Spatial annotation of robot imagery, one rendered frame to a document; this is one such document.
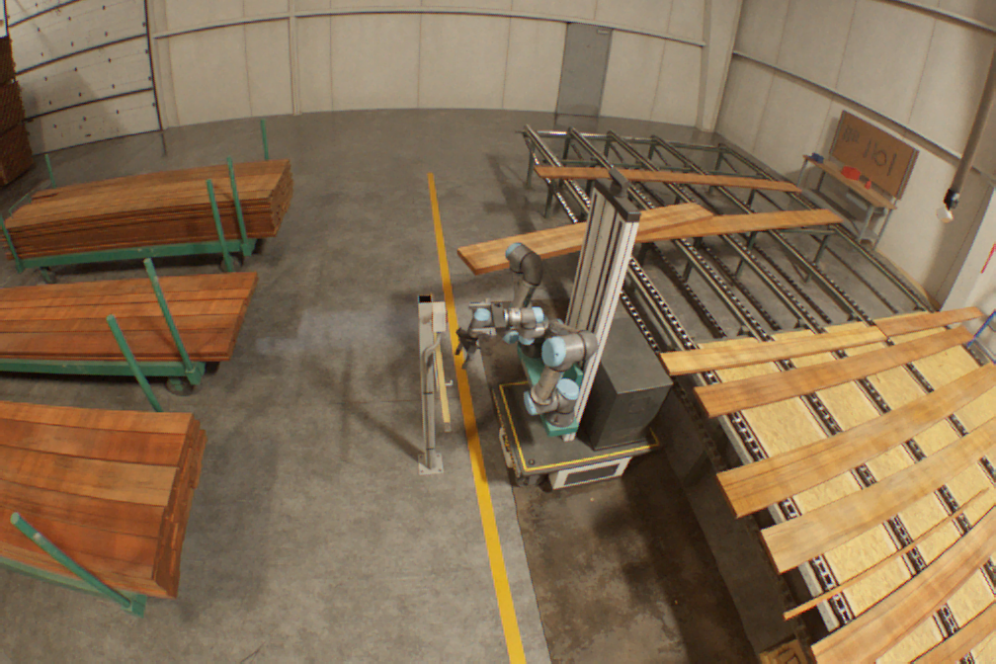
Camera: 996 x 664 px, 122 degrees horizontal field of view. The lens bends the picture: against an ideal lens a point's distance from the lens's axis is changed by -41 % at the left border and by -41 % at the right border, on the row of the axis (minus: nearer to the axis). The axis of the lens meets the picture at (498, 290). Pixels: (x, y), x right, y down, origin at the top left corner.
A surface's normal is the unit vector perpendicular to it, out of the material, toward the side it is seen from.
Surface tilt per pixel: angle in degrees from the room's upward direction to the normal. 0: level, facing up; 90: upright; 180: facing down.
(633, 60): 87
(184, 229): 90
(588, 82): 90
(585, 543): 0
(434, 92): 95
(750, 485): 0
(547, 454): 0
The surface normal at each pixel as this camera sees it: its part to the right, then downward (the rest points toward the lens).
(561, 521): 0.08, -0.80
